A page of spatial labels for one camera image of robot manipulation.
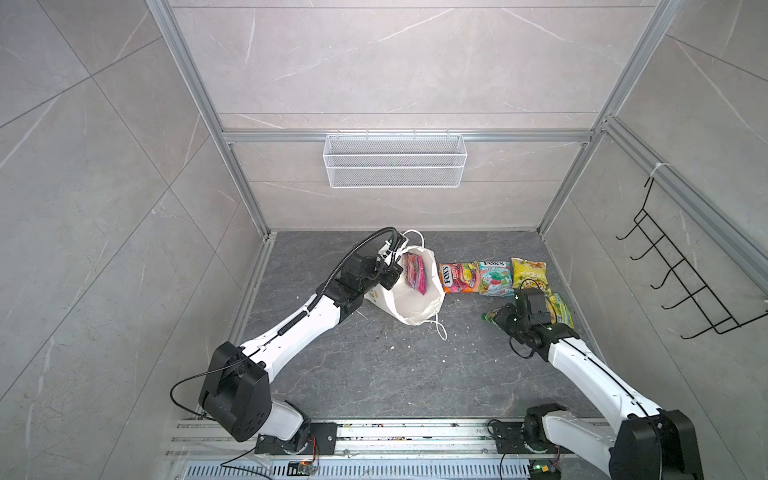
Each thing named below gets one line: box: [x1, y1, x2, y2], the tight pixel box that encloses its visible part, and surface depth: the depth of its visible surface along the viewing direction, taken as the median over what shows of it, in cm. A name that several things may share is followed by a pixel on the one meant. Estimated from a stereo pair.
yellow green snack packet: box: [511, 257, 553, 295], surface depth 103 cm
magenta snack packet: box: [403, 252, 426, 295], surface depth 95 cm
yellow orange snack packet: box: [438, 260, 481, 293], surface depth 103 cm
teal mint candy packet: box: [478, 260, 515, 297], surface depth 105 cm
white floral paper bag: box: [364, 246, 445, 326], surface depth 85 cm
